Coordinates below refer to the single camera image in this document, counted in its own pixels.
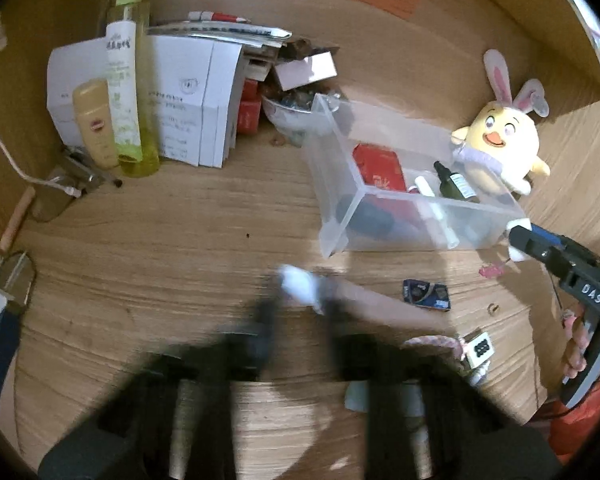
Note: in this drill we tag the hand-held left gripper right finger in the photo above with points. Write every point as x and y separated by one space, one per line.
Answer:
340 330

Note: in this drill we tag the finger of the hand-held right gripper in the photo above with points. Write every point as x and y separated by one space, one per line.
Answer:
540 252
550 236

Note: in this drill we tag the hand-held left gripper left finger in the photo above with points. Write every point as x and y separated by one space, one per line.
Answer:
265 325

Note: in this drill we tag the pink tube white cap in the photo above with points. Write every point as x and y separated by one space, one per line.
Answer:
380 302

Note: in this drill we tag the blue razor blade box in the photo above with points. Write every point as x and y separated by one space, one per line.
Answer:
425 295

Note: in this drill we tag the dark green dropper bottle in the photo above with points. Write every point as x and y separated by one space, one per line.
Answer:
455 185

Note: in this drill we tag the white black-dotted mahjong tile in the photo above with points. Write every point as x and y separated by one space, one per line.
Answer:
480 349

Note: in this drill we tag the clear plastic bin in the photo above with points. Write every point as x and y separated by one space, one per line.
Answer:
330 200

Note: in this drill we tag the light green tube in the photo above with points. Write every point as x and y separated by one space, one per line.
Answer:
425 187

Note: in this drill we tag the red gold-print packet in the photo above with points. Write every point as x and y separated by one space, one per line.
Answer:
377 165

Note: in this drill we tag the person's right hand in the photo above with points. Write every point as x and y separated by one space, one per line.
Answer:
575 345

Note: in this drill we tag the small pink clip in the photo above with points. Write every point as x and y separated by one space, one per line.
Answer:
492 271

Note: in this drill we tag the yellow chick plush toy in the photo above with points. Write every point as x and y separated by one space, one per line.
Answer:
505 140

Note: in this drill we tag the red cloth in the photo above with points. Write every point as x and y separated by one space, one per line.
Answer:
580 430

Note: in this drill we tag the red small boxes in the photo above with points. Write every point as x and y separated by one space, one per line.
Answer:
249 110

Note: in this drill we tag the clear plastic bowl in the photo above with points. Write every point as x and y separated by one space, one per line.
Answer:
290 110

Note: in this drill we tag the white paper carton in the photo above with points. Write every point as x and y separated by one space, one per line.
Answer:
190 110

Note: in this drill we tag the dark metal clip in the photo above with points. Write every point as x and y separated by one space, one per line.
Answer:
87 172

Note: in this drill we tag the yellow-green spray bottle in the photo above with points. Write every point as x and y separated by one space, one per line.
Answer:
149 110

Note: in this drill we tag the small white open box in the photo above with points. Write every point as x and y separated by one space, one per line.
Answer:
305 70

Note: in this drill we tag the beige lotion bottle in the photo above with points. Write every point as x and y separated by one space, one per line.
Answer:
95 125

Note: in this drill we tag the wooden stick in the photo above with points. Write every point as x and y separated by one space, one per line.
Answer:
16 220

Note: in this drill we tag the white green tube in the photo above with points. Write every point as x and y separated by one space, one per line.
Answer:
122 90

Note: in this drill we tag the stack of books and papers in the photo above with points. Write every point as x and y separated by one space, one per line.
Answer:
230 35

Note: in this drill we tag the red white pen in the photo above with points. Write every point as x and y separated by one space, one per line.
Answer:
220 16

